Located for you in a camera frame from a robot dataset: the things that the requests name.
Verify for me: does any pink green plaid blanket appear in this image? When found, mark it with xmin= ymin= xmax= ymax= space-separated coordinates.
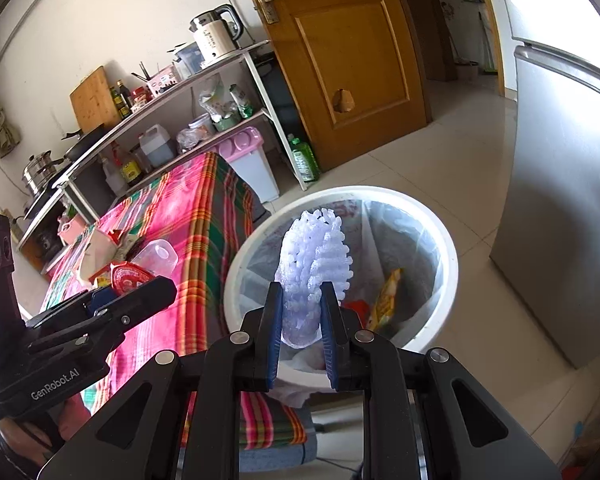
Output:
xmin=40 ymin=152 xmax=311 ymax=451

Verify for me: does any clear bottle with red cap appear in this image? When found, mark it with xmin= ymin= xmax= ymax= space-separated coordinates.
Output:
xmin=100 ymin=142 xmax=128 ymax=196

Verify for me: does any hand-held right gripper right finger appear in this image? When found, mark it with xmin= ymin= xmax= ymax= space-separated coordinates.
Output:
xmin=320 ymin=280 xmax=563 ymax=480

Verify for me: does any clear plastic container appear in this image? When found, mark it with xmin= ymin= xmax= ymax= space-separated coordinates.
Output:
xmin=130 ymin=240 xmax=179 ymax=277

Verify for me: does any clear plastic pitcher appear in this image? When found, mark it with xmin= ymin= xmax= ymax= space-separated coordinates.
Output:
xmin=172 ymin=42 xmax=206 ymax=78

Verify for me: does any black frying pan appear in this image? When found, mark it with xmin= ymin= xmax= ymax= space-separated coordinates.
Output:
xmin=61 ymin=127 xmax=112 ymax=158

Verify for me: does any white bin liner bag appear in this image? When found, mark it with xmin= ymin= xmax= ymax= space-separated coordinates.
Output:
xmin=237 ymin=199 xmax=443 ymax=408

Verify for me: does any brass door handle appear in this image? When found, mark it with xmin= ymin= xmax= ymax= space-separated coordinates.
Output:
xmin=252 ymin=0 xmax=291 ymax=25

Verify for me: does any green white packet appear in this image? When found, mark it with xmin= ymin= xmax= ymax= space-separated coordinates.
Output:
xmin=229 ymin=84 xmax=255 ymax=120

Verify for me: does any white electric kettle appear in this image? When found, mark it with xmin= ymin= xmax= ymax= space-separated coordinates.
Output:
xmin=189 ymin=4 xmax=245 ymax=63

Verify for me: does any green plastic bottle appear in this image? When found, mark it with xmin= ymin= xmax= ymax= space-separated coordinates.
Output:
xmin=286 ymin=133 xmax=322 ymax=183

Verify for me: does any white round waste bin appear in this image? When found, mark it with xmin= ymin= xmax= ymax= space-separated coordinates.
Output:
xmin=224 ymin=186 xmax=460 ymax=396

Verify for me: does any white paper carton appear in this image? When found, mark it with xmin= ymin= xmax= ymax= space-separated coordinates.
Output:
xmin=77 ymin=230 xmax=120 ymax=283

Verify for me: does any crumpled clear plastic bag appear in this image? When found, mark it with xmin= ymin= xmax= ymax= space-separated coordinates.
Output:
xmin=176 ymin=127 xmax=208 ymax=153

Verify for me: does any white plastic tub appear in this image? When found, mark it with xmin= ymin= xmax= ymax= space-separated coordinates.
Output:
xmin=187 ymin=114 xmax=216 ymax=136

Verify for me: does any silver refrigerator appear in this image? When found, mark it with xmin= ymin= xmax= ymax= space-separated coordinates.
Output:
xmin=489 ymin=35 xmax=600 ymax=368

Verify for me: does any pink utensil holder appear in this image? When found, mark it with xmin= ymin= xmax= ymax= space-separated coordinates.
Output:
xmin=147 ymin=67 xmax=181 ymax=98

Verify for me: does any yellow label oil bottle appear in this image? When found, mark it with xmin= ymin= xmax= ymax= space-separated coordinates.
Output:
xmin=117 ymin=147 xmax=143 ymax=186

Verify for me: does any pink plastic basket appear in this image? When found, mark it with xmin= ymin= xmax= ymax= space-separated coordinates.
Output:
xmin=57 ymin=212 xmax=91 ymax=246

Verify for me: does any pink lidded bin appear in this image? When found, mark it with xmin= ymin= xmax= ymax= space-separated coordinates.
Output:
xmin=207 ymin=126 xmax=281 ymax=203

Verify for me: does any white printed bag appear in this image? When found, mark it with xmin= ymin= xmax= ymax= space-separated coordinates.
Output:
xmin=197 ymin=80 xmax=231 ymax=118

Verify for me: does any black pot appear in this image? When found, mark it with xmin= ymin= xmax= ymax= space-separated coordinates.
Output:
xmin=32 ymin=230 xmax=63 ymax=261

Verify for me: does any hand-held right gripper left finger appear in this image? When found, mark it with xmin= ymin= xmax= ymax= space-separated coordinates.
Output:
xmin=37 ymin=281 xmax=287 ymax=480

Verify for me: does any red packet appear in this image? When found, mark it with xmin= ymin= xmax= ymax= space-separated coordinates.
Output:
xmin=341 ymin=300 xmax=373 ymax=331

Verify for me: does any steel steamer pot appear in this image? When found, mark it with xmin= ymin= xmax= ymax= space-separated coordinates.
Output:
xmin=21 ymin=151 xmax=65 ymax=196

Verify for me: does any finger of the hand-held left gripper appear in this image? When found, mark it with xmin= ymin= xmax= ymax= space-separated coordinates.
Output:
xmin=26 ymin=286 xmax=116 ymax=328
xmin=80 ymin=276 xmax=177 ymax=356

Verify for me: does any wooden cutting board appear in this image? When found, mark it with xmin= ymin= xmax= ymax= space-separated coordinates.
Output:
xmin=70 ymin=66 xmax=122 ymax=133

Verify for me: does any white plastic jug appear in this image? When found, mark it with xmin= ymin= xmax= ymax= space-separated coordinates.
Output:
xmin=137 ymin=125 xmax=177 ymax=168

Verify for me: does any black induction cooker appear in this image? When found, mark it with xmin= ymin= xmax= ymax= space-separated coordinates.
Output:
xmin=24 ymin=187 xmax=68 ymax=221

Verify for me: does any white foam fruit net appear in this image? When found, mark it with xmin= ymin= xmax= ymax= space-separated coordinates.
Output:
xmin=275 ymin=208 xmax=355 ymax=348

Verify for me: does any yellow snack packet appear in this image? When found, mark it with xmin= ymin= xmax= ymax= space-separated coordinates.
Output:
xmin=367 ymin=267 xmax=405 ymax=333

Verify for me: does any brown wooden door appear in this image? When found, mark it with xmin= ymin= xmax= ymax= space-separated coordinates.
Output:
xmin=232 ymin=0 xmax=433 ymax=173

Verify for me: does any green basket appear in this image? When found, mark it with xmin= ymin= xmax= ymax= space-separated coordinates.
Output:
xmin=212 ymin=112 xmax=241 ymax=133

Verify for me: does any white metal shelf rack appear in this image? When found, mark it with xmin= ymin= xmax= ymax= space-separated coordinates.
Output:
xmin=17 ymin=40 xmax=311 ymax=261

